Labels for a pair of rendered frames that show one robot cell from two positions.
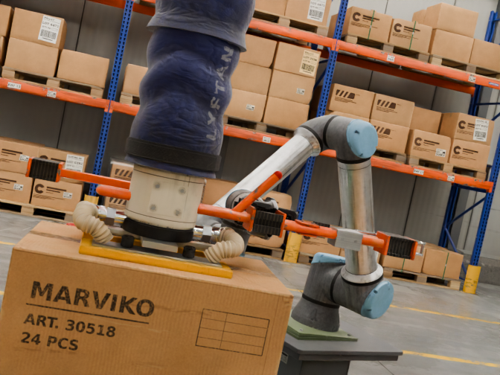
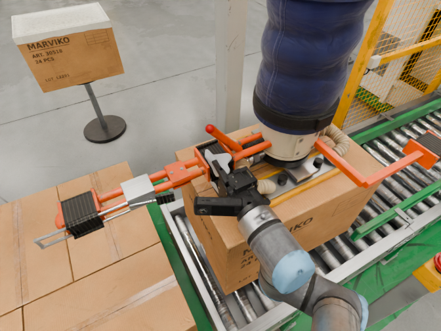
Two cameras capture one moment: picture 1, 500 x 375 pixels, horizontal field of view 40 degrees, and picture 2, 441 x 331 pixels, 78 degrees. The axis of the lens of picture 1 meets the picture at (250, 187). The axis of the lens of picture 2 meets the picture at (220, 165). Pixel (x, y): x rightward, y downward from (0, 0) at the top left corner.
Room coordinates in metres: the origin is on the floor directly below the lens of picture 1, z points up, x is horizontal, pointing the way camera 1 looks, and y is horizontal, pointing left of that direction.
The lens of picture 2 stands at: (2.16, -0.18, 1.76)
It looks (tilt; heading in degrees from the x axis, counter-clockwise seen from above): 48 degrees down; 163
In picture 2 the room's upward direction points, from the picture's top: straight up
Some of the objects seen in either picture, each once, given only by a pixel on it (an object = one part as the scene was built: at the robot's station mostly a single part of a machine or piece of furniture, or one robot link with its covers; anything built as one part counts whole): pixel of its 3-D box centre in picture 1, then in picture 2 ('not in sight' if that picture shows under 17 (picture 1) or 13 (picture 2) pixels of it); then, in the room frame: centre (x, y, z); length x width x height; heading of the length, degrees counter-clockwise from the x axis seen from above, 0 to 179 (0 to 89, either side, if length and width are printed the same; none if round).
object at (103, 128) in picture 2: not in sight; (94, 103); (-0.12, -0.67, 0.31); 0.40 x 0.40 x 0.62
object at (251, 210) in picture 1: (263, 220); (214, 159); (1.67, -0.05, 1.21); 0.10 x 0.08 x 0.06; 12
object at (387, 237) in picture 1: (395, 245); (82, 211); (1.73, -0.39, 1.21); 0.08 x 0.07 x 0.05; 102
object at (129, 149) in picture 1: (172, 154); (294, 98); (1.62, 0.19, 1.33); 0.23 x 0.23 x 0.04
